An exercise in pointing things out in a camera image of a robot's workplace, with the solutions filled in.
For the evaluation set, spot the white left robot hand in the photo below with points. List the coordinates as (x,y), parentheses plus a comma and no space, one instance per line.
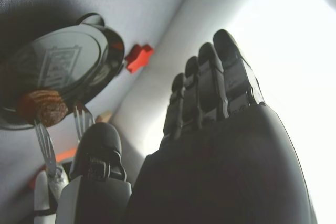
(223,171)

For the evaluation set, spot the brown chunk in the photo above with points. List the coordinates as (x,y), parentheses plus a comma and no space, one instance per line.
(43,106)

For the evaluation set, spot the metal tongs with white wrap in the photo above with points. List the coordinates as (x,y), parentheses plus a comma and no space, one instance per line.
(47,153)

